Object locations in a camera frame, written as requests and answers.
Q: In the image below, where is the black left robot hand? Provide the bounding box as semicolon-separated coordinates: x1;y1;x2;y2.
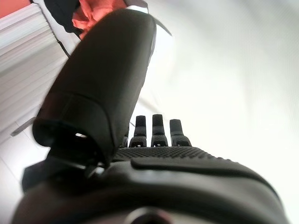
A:
11;8;290;224

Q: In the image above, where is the orange garment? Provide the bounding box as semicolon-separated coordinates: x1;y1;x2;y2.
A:
71;0;128;40

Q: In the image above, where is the black garment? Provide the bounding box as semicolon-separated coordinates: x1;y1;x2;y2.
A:
43;0;82;34

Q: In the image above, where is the white bed sheet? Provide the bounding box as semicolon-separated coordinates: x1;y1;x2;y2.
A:
32;0;299;224

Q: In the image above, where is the whitish streaked rug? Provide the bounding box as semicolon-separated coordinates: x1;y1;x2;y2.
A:
0;4;72;145

